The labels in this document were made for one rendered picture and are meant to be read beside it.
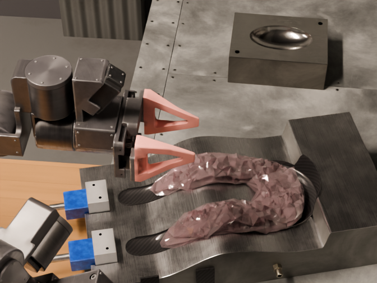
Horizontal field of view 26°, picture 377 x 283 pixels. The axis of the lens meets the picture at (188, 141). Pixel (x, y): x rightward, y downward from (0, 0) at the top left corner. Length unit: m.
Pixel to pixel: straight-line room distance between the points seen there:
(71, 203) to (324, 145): 0.45
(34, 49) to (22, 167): 1.55
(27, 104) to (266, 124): 0.71
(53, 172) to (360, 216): 0.58
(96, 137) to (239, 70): 0.72
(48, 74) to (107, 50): 2.07
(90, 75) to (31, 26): 2.24
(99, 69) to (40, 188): 0.59
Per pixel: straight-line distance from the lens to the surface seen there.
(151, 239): 1.37
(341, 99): 1.71
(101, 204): 1.40
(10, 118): 1.06
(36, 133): 1.05
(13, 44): 3.14
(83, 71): 0.99
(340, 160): 1.43
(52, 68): 1.00
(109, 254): 1.33
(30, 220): 0.95
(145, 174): 1.03
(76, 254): 1.35
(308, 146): 1.45
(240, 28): 1.74
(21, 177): 1.56
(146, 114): 1.07
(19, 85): 1.01
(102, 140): 1.02
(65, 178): 1.55
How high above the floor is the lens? 1.95
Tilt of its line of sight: 46 degrees down
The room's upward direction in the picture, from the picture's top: straight up
